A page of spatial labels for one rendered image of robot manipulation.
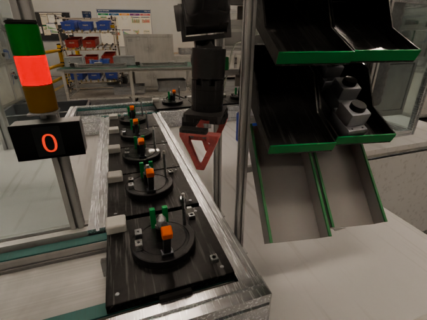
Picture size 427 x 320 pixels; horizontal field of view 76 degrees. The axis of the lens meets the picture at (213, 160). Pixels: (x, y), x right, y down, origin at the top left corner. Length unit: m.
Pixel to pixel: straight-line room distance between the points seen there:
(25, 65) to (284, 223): 0.58
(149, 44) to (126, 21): 3.37
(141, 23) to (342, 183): 10.56
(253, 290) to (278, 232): 0.14
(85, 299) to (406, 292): 0.70
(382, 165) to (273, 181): 1.13
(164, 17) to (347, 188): 10.55
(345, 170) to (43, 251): 0.74
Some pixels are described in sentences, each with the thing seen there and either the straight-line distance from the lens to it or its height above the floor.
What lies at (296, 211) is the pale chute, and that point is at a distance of 0.65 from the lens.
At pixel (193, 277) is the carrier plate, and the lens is 0.57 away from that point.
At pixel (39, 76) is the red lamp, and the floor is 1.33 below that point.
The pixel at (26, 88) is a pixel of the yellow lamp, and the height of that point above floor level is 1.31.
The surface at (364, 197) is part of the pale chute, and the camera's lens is 0.76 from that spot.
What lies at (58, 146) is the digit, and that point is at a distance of 0.62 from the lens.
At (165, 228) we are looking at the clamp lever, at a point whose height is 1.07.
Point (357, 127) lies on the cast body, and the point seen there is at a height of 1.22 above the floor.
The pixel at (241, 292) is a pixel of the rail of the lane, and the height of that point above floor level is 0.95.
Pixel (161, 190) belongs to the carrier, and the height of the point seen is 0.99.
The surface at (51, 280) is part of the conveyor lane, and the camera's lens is 0.73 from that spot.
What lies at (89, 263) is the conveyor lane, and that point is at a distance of 0.73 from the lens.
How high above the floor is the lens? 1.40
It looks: 25 degrees down
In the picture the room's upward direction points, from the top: straight up
